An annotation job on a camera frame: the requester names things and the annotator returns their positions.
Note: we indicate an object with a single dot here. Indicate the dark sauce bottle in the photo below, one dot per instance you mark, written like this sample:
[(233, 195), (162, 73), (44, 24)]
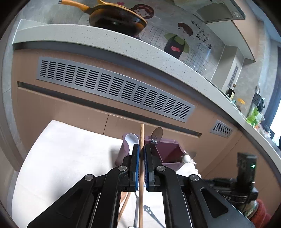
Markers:
[(230, 92)]

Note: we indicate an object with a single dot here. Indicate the dark translucent spoon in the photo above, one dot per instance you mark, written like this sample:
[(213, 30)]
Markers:
[(157, 133)]

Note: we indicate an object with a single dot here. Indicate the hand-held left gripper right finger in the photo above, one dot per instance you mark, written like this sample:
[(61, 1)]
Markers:
[(146, 168)]

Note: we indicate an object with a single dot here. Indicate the range hood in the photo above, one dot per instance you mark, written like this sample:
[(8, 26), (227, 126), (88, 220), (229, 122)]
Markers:
[(219, 11)]

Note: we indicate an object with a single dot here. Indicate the yellow-lidded jar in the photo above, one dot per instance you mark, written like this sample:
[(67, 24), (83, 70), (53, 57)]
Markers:
[(240, 105)]

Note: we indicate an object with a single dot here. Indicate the cream fringed tablecloth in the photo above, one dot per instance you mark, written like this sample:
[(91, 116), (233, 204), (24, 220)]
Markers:
[(65, 157)]

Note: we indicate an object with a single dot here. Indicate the small grey vent grille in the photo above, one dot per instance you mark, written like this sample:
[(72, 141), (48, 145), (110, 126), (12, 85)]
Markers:
[(221, 129)]

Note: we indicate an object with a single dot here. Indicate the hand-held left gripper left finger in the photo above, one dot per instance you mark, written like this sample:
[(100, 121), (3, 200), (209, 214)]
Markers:
[(136, 166)]

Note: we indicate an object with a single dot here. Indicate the white plastic spoon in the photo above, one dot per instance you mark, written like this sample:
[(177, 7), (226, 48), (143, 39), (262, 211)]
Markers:
[(131, 139)]

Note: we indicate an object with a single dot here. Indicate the large grey vent grille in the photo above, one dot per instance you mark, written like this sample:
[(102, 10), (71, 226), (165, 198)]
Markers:
[(114, 87)]

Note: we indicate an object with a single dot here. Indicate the black perforated rack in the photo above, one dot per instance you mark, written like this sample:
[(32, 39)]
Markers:
[(258, 99)]

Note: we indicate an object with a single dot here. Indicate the cartoon wall sticker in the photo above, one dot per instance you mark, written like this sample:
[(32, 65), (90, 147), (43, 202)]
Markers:
[(175, 41)]

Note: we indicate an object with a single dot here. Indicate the green plastic bag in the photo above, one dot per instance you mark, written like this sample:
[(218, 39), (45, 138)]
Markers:
[(254, 117)]

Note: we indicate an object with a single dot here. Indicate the dark spoon with white ball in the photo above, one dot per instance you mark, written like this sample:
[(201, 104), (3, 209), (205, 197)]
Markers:
[(187, 158)]

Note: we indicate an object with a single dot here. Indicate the grey wall grille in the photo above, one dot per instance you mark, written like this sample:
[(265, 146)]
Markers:
[(233, 75)]

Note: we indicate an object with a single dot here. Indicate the wooden spoon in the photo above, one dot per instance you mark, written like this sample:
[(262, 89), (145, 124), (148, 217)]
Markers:
[(124, 203)]

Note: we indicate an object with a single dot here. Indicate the maroon plastic utensil holder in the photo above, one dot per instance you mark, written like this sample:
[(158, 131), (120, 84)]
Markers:
[(168, 153)]

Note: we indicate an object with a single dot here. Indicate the wooden chopstick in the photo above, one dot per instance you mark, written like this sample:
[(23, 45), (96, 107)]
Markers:
[(141, 136)]

